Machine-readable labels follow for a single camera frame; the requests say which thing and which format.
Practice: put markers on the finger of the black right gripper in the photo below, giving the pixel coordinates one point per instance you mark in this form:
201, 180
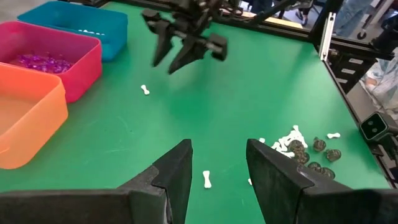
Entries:
188, 54
163, 43

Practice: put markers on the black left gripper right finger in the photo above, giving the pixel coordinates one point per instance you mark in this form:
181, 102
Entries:
295, 196

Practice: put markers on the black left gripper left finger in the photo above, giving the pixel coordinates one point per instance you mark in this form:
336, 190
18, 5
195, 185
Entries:
77, 207

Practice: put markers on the blue plastic bin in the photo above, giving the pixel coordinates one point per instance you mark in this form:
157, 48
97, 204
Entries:
105, 18

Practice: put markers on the person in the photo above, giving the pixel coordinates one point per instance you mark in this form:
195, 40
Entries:
261, 4
351, 15

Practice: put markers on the pink plastic bin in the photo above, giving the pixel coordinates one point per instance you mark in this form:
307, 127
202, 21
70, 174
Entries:
84, 71

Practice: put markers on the orange plastic bin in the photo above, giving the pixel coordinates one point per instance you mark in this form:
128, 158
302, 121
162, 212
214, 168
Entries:
31, 124

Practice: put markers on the silver aluminium profile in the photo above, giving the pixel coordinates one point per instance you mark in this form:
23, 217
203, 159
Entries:
326, 34

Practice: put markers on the black table-level camera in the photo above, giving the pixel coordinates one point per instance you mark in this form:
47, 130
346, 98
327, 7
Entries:
374, 126

